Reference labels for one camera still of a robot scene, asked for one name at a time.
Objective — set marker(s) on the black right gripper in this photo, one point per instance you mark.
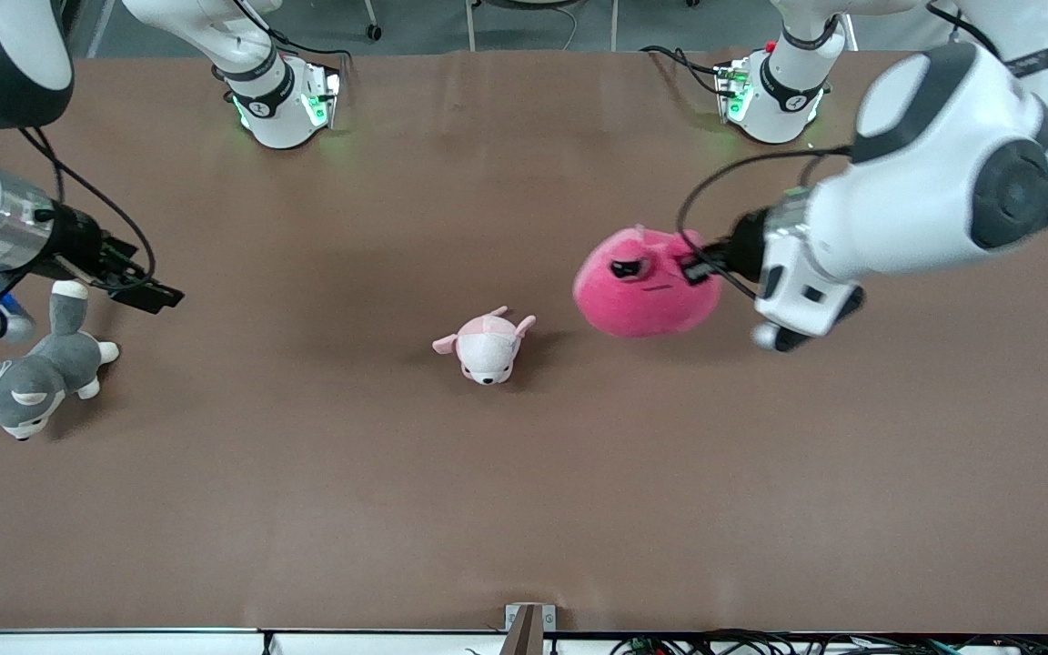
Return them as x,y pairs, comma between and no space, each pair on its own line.
80,242

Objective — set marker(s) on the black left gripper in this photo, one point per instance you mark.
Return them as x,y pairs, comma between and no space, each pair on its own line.
746,246

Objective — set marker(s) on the pink round plush toy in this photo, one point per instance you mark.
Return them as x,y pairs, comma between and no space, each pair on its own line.
642,305

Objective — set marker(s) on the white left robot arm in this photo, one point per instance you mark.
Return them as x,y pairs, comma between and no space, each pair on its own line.
924,200

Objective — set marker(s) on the grey husky plush toy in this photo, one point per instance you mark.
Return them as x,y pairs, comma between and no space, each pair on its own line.
28,387

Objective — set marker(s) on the white and pink puppy plush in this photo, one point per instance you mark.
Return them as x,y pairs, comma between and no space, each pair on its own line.
488,350

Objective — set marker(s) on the black chair caster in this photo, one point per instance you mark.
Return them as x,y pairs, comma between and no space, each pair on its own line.
373,33

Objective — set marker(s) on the silver mount bracket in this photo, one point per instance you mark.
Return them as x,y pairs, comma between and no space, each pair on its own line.
549,617

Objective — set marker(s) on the grey camera post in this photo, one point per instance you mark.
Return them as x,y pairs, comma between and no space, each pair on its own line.
524,637

